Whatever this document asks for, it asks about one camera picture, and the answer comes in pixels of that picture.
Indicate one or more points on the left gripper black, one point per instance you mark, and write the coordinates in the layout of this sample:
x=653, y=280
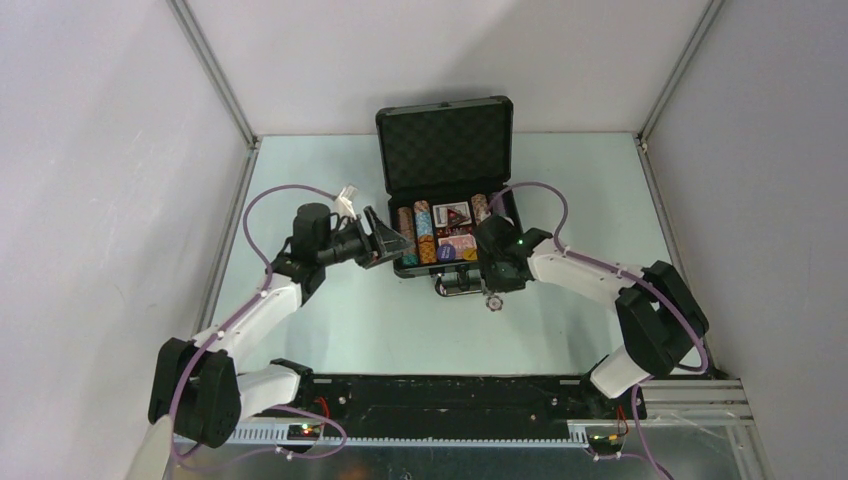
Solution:
x=370, y=240

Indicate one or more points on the orange blue chip stack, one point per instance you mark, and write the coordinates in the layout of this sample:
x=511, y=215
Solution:
x=424, y=232

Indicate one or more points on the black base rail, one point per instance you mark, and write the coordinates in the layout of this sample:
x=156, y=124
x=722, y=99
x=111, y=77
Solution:
x=464, y=408

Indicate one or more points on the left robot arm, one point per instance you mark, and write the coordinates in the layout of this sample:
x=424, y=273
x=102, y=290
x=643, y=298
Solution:
x=201, y=386

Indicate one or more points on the black poker set case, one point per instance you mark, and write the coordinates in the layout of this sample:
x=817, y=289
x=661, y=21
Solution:
x=445, y=153

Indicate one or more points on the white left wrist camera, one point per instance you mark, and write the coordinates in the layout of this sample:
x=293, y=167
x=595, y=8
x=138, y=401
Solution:
x=343, y=204

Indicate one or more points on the purple chip stack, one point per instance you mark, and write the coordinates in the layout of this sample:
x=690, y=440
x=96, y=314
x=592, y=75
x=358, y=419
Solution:
x=497, y=205

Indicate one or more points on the blue playing card deck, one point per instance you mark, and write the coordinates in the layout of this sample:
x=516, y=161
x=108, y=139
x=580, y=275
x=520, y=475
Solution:
x=436, y=211

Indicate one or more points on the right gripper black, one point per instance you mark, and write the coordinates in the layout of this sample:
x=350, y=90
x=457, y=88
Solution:
x=478, y=283

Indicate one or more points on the blue small blind button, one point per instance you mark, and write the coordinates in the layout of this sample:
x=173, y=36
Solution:
x=446, y=252

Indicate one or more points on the pink brown chip stack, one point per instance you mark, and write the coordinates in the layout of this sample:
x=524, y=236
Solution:
x=479, y=203

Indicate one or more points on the poker chip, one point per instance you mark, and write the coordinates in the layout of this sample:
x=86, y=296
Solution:
x=494, y=303

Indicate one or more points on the red playing card deck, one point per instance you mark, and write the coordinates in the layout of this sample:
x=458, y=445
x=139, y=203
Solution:
x=460, y=243

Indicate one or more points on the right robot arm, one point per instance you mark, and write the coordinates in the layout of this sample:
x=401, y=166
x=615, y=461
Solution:
x=659, y=318

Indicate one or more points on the brown teal chip stack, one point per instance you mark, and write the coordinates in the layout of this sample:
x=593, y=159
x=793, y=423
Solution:
x=406, y=223

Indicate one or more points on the black triangular all-in marker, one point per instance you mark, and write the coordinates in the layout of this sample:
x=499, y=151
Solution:
x=453, y=216

